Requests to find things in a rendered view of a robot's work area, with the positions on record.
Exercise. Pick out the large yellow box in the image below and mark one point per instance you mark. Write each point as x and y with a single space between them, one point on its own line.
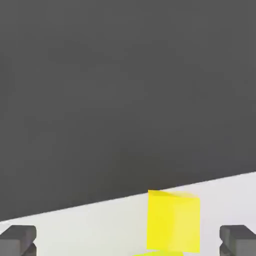
173 220

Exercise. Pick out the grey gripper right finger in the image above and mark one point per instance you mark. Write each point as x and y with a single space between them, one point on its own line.
239 239

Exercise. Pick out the small yellow cube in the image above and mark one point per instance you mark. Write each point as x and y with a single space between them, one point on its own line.
160 254

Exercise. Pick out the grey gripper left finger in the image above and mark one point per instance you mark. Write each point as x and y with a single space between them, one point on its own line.
17 239

